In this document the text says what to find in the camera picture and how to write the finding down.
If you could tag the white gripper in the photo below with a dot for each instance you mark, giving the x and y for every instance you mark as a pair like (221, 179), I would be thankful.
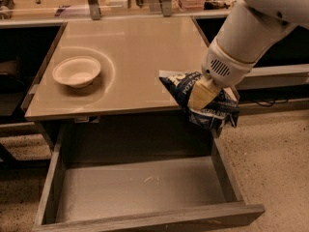
(224, 66)

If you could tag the blue chip bag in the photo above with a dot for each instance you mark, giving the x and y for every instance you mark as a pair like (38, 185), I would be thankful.
(224, 109)

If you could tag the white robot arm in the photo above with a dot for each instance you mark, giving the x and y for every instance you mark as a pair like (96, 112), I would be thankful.
(251, 28)

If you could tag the grey cabinet with beige top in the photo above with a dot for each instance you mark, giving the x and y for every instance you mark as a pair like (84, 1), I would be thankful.
(131, 52)

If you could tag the open grey wooden drawer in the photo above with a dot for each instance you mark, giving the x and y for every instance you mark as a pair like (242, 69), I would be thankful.
(133, 174)

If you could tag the white paper bowl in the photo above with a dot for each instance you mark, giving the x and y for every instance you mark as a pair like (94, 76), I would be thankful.
(77, 72)

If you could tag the metal shelf bracket middle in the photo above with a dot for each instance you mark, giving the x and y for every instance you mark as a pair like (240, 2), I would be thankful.
(166, 7)

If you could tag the metal shelf bracket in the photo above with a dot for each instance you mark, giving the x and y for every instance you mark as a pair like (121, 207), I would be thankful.
(94, 9)
(166, 7)

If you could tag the metal shelf bracket left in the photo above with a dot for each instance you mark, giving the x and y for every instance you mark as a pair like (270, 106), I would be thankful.
(94, 9)

